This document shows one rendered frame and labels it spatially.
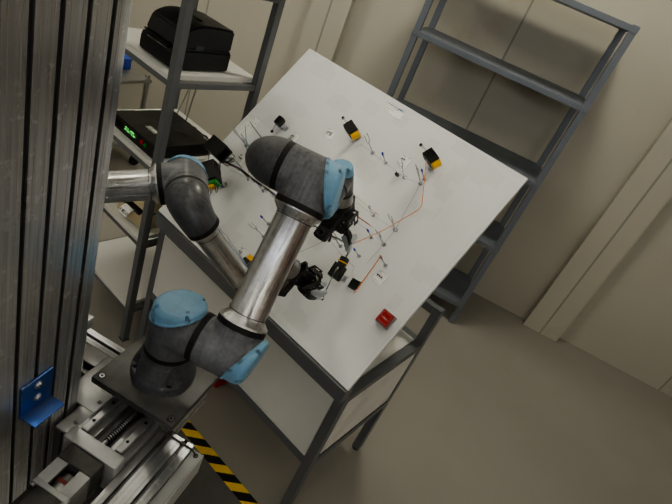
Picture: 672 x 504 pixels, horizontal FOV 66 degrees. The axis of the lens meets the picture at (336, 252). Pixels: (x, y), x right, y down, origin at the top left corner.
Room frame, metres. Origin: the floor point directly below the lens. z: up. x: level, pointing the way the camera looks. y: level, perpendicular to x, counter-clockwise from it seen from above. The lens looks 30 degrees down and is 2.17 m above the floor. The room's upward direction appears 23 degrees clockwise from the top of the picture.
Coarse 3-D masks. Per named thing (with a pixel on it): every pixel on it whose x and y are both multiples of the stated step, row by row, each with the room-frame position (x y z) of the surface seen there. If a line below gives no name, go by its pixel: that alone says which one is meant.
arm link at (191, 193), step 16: (176, 192) 1.13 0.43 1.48; (192, 192) 1.14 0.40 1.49; (208, 192) 1.19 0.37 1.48; (176, 208) 1.11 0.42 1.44; (192, 208) 1.11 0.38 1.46; (208, 208) 1.15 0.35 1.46; (192, 224) 1.10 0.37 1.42; (208, 224) 1.12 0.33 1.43; (192, 240) 1.12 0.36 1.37; (208, 240) 1.13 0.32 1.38; (224, 240) 1.17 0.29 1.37; (208, 256) 1.15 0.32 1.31; (224, 256) 1.16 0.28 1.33; (240, 256) 1.21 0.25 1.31; (224, 272) 1.17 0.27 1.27; (240, 272) 1.19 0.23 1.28
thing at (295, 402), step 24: (264, 360) 1.56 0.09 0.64; (288, 360) 1.51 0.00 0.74; (240, 384) 1.60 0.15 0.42; (264, 384) 1.54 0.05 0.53; (288, 384) 1.49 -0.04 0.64; (312, 384) 1.45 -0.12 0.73; (264, 408) 1.52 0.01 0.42; (288, 408) 1.47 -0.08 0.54; (312, 408) 1.43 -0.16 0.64; (288, 432) 1.45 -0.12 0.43; (312, 432) 1.40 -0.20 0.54
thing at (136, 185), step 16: (176, 160) 1.26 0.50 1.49; (192, 160) 1.27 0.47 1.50; (112, 176) 1.15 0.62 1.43; (128, 176) 1.16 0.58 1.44; (144, 176) 1.18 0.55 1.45; (160, 176) 1.18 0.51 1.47; (176, 176) 1.18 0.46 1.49; (192, 176) 1.19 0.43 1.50; (112, 192) 1.13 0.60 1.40; (128, 192) 1.14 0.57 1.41; (144, 192) 1.16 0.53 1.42; (160, 192) 1.17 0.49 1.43
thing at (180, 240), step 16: (160, 224) 1.88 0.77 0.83; (176, 240) 1.82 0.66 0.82; (192, 256) 1.77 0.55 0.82; (208, 272) 1.71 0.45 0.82; (224, 288) 1.66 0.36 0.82; (272, 320) 1.54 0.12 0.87; (272, 336) 1.52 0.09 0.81; (288, 336) 1.49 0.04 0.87; (288, 352) 1.47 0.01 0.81; (304, 352) 1.45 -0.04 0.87; (304, 368) 1.43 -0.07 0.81; (320, 368) 1.40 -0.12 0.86; (320, 384) 1.39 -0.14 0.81; (336, 384) 1.36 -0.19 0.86; (336, 400) 1.35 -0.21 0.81
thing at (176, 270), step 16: (160, 256) 1.92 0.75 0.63; (176, 256) 1.87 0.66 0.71; (160, 272) 1.91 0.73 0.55; (176, 272) 1.86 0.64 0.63; (192, 272) 1.81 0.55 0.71; (160, 288) 1.90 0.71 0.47; (176, 288) 1.85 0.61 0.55; (192, 288) 1.80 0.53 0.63; (208, 288) 1.76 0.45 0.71; (208, 304) 1.74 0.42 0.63; (224, 304) 1.70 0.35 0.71
